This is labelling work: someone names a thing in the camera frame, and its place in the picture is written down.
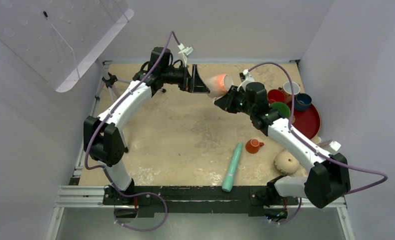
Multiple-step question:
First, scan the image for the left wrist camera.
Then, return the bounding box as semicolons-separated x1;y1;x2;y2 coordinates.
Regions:
177;43;195;67

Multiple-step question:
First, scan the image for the pink brown mug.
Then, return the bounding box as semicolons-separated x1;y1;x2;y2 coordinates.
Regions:
280;81;301;104

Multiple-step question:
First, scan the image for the large white cat mug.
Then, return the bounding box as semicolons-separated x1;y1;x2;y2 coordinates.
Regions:
270;101;291;119

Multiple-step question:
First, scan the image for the tripod stand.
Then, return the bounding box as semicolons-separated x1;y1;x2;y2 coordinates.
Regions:
94;58;133;107

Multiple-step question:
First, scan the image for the aluminium frame rail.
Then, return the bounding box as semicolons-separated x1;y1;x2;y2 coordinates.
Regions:
45;59;356;240

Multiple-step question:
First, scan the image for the blue mug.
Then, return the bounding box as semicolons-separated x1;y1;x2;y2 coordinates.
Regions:
294;93;312;112

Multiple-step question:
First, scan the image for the red round tray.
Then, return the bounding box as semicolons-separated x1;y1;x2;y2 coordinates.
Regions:
292;104;321;140

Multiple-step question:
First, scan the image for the small orange cup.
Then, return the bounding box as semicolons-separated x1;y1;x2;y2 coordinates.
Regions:
245;139;265;154

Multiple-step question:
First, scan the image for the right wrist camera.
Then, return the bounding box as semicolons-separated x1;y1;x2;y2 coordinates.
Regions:
238;69;255;91

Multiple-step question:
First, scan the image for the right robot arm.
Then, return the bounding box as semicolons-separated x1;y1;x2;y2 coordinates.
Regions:
214;82;351;209

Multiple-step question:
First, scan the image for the teal pen tube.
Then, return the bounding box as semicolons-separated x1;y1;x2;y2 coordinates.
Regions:
221;142;243;193

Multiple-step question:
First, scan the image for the purple cable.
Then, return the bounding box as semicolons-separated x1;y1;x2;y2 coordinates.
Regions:
84;31;182;232
247;61;389;226

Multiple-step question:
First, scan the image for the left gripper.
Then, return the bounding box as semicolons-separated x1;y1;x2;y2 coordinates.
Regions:
161;63;209;93

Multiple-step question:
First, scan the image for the white box on wall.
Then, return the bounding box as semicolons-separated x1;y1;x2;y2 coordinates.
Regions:
317;140;342;154

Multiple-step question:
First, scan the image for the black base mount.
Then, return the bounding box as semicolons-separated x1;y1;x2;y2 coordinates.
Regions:
102;185;299;218

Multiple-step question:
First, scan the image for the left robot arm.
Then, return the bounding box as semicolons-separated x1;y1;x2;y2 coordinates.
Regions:
83;47;210;205

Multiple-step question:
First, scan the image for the cream teapot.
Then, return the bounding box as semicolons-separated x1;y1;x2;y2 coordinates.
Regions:
274;150;300;176

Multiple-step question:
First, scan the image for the clear acrylic panel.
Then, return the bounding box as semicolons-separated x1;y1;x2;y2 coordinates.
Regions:
0;0;134;93

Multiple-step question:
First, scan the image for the pink white mug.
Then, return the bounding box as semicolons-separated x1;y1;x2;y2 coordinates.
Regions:
204;74;233;99

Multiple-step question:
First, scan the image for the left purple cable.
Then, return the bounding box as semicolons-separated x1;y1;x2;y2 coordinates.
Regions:
84;31;182;232

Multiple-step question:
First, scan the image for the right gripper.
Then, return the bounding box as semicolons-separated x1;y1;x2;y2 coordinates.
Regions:
215;85;255;116

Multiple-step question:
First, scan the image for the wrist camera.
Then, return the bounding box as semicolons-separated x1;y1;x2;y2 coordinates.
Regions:
177;43;195;67
238;69;255;91

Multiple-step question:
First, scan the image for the red glossy mug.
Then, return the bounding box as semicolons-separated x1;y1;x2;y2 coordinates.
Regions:
267;89;286;104

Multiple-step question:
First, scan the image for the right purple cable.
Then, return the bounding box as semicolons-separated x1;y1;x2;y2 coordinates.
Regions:
247;61;389;226

